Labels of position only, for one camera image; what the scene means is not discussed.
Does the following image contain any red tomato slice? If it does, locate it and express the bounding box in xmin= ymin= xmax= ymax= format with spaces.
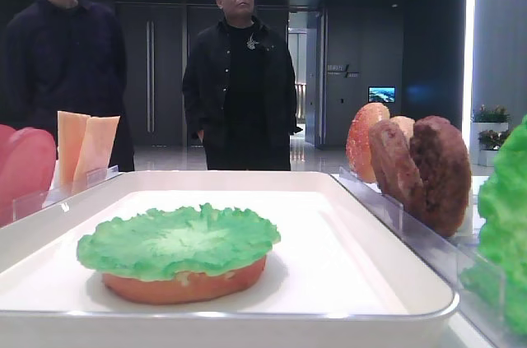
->
xmin=1 ymin=128 xmax=57 ymax=226
xmin=0 ymin=124 xmax=16 ymax=151

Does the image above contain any lighter brown meat patty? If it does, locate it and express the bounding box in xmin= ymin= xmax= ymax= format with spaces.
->
xmin=368 ymin=119 xmax=425 ymax=215

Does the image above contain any green lettuce leaf on tray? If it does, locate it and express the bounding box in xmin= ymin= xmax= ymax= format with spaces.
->
xmin=77 ymin=203 xmax=281 ymax=281

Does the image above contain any bun bottom under lettuce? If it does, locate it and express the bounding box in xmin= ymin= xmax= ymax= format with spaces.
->
xmin=102 ymin=256 xmax=267 ymax=305

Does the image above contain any orange cheese slice right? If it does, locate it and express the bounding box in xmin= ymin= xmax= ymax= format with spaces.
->
xmin=72 ymin=116 xmax=120 ymax=194

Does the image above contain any orange cheese slice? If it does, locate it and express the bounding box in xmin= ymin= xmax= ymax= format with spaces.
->
xmin=72 ymin=116 xmax=120 ymax=194
xmin=58 ymin=111 xmax=91 ymax=186

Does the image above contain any dark brown meat patty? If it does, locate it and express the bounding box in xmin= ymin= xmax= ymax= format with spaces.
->
xmin=410 ymin=116 xmax=472 ymax=237

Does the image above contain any orange cheese slice left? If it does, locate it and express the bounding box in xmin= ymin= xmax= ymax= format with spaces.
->
xmin=58 ymin=111 xmax=91 ymax=186

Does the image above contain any upright green lettuce leaf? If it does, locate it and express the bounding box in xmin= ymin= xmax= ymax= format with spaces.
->
xmin=460 ymin=120 xmax=526 ymax=336

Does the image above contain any man in black jacket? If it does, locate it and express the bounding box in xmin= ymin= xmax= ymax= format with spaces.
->
xmin=182 ymin=0 xmax=300 ymax=171

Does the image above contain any sesame bun top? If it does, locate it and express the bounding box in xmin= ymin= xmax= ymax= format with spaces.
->
xmin=346 ymin=102 xmax=390 ymax=183

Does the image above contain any bun half beside sesame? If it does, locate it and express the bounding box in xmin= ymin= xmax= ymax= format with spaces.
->
xmin=390 ymin=116 xmax=415 ymax=142

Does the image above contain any white rectangular metal tray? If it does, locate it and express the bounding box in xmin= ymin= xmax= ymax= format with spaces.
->
xmin=1 ymin=171 xmax=459 ymax=347

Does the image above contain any man in dark shirt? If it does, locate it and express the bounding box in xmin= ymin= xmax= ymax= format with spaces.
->
xmin=4 ymin=0 xmax=135 ymax=172

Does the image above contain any potted flower planter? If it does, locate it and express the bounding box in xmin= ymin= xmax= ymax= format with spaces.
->
xmin=469 ymin=104 xmax=510 ymax=166

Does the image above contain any small wall display screen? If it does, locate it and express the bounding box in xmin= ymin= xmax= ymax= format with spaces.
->
xmin=368 ymin=86 xmax=396 ymax=104

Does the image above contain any clear left front rail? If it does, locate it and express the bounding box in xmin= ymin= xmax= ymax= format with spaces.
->
xmin=7 ymin=165 xmax=120 ymax=223

